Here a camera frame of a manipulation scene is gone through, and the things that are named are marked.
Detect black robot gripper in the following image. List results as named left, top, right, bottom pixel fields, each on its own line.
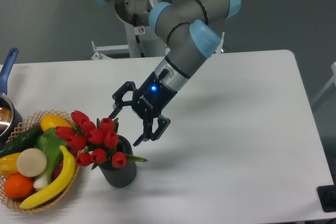
left=108, top=71, right=178, bottom=147

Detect red tulip bouquet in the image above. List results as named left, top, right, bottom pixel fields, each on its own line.
left=56, top=111, right=147, bottom=169

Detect dark grey ribbed vase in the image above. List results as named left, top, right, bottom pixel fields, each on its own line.
left=99, top=135, right=137, bottom=188

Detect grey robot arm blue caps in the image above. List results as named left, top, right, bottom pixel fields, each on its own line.
left=95, top=0, right=242, bottom=145

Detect yellow squash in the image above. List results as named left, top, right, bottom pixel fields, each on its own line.
left=40, top=114, right=71, bottom=132

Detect yellow banana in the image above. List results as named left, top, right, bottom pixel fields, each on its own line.
left=19, top=145, right=76, bottom=210

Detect green bok choy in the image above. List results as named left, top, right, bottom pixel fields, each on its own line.
left=34, top=128, right=68, bottom=190

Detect purple red vegetable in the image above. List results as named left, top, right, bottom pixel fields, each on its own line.
left=52, top=148, right=78, bottom=181

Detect woven wicker basket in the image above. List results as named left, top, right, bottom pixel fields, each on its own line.
left=1, top=110, right=80, bottom=214

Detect dark green cucumber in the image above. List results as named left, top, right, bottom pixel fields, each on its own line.
left=1, top=124, right=43, bottom=158

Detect beige round disc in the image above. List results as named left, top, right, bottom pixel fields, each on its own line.
left=16, top=148, right=47, bottom=177

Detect yellow bell pepper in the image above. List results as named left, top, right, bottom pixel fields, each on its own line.
left=0, top=153, right=20, bottom=178

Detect orange fruit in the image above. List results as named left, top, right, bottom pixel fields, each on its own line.
left=4, top=173, right=33, bottom=199

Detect black device at table edge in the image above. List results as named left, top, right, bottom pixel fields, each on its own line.
left=317, top=185, right=335, bottom=212

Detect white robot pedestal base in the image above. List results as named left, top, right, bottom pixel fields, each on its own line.
left=96, top=0, right=231, bottom=58

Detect blue handled saucepan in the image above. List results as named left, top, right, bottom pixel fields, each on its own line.
left=1, top=48, right=23, bottom=149

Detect white furniture frame right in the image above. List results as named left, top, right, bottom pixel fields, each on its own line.
left=311, top=62, right=335, bottom=111

